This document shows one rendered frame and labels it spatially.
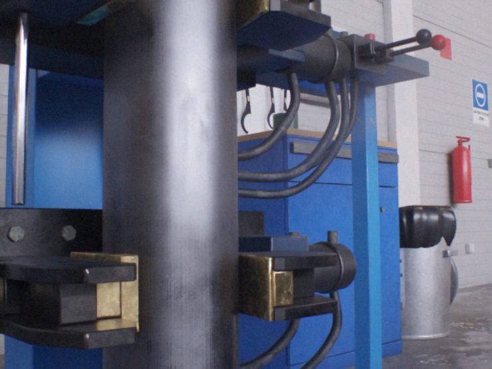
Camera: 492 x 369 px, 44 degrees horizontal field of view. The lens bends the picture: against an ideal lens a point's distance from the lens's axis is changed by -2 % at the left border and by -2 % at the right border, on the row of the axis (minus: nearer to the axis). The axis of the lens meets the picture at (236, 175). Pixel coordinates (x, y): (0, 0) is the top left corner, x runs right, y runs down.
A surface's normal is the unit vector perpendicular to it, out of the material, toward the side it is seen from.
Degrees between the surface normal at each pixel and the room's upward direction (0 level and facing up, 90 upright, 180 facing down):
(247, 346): 90
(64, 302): 90
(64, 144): 90
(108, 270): 90
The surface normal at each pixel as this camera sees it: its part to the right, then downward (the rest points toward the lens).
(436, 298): 0.45, -0.03
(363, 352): -0.76, -0.04
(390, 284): 0.65, -0.07
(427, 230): -0.08, 0.09
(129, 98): -0.48, -0.07
